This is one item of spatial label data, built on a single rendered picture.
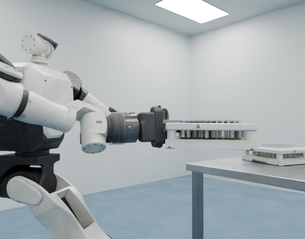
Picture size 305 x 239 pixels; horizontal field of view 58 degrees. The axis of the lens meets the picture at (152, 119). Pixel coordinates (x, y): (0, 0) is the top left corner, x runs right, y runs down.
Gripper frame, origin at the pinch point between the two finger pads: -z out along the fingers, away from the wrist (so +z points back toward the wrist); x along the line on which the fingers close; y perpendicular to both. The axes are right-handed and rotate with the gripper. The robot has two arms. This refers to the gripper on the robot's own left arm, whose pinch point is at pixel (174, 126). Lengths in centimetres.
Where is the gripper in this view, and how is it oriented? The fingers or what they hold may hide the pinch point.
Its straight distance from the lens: 95.6
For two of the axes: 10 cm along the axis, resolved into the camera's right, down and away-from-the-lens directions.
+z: -9.2, 0.4, 3.8
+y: -3.8, -0.1, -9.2
